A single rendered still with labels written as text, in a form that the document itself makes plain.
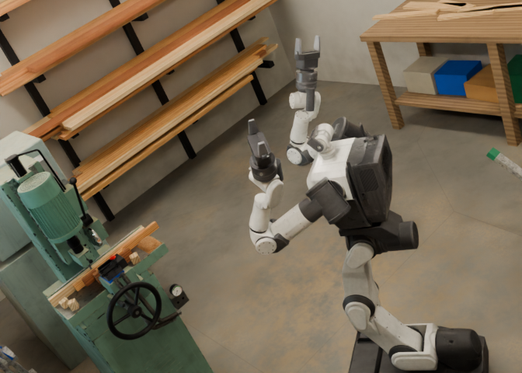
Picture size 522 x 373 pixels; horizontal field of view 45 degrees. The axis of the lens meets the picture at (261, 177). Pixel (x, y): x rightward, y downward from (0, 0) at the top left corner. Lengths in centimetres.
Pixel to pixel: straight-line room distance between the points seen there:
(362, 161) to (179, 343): 170
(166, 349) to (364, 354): 106
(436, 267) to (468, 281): 23
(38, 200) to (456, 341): 198
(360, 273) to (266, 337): 128
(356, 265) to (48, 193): 144
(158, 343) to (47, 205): 97
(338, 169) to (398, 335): 98
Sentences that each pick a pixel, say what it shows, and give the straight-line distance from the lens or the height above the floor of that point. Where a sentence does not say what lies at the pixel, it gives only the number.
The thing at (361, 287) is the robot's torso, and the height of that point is 72.
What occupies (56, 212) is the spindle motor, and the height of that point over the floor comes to 135.
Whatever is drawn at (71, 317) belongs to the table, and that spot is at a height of 90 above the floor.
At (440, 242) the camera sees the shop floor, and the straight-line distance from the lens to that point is 404.
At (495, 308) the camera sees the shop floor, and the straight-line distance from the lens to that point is 358.
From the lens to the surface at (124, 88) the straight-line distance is 528.
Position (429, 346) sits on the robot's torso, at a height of 34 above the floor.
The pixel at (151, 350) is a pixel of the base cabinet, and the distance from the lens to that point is 353.
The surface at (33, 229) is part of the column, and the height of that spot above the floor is 123.
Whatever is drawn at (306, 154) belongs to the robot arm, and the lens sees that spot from 276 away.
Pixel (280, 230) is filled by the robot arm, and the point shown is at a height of 127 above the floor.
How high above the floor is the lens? 256
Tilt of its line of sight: 29 degrees down
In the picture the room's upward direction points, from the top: 24 degrees counter-clockwise
